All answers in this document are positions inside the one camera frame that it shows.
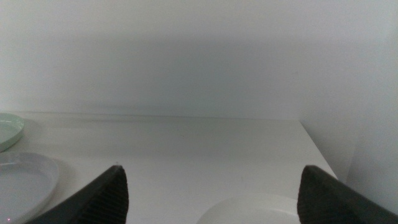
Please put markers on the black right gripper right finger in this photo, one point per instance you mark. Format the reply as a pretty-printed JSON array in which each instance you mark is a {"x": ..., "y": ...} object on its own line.
[{"x": 326, "y": 202}]

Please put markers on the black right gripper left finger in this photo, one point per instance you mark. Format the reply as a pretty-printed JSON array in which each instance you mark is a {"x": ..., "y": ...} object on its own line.
[{"x": 105, "y": 199}]

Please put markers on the white shallow bowl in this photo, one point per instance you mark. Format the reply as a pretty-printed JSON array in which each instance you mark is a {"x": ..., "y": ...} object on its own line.
[{"x": 248, "y": 211}]

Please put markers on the green shallow bowl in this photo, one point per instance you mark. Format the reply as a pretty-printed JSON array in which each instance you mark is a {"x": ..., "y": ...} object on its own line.
[{"x": 9, "y": 130}]

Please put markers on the grey shallow bowl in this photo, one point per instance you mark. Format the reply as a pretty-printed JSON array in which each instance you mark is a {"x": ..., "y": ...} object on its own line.
[{"x": 21, "y": 186}]

